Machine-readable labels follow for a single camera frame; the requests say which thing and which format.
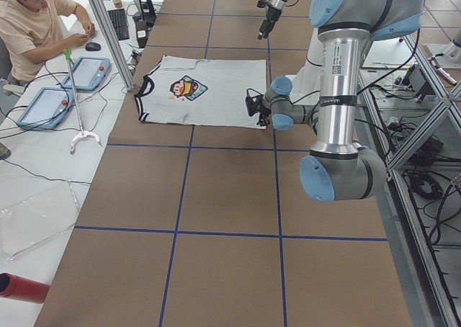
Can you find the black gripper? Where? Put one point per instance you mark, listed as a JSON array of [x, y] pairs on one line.
[[262, 111], [270, 15]]

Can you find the grey cartoon print t-shirt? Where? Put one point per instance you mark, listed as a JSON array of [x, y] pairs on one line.
[[187, 91]]

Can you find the black keyboard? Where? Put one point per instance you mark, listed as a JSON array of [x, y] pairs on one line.
[[118, 19]]

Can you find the black computer mouse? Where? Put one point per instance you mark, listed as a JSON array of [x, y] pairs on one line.
[[92, 47]]

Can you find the upper blue teach pendant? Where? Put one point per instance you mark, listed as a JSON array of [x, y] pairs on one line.
[[89, 72]]

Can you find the blue teach pendant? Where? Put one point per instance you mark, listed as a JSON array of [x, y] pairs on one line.
[[89, 72], [48, 108]]

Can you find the lower blue teach pendant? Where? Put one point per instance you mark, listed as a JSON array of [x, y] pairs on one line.
[[48, 108]]

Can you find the person in beige shirt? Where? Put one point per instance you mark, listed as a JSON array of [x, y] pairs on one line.
[[31, 32]]

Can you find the clear plastic sheet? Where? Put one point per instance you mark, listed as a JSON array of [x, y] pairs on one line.
[[37, 220]]

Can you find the red cylinder bottle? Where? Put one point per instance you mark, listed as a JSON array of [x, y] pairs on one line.
[[23, 289]]

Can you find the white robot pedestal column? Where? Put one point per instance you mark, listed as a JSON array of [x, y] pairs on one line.
[[307, 81]]

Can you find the aluminium frame rack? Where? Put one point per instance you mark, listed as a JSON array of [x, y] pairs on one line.
[[412, 114]]

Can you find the aluminium frame post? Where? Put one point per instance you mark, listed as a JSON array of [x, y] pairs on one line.
[[105, 24]]

